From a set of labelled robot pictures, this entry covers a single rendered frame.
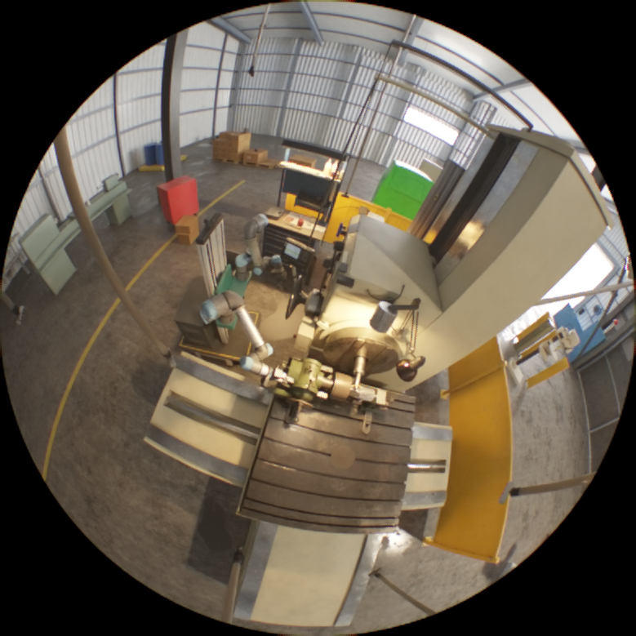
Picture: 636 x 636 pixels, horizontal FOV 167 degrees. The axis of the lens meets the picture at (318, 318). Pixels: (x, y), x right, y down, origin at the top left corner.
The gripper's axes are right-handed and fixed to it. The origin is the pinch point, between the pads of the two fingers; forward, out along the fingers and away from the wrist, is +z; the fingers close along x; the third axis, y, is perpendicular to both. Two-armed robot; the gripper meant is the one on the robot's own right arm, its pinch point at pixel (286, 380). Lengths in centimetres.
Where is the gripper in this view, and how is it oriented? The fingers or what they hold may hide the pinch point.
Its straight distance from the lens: 139.0
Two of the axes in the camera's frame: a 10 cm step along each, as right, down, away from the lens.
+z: 7.3, 4.7, 4.9
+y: 1.3, -8.1, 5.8
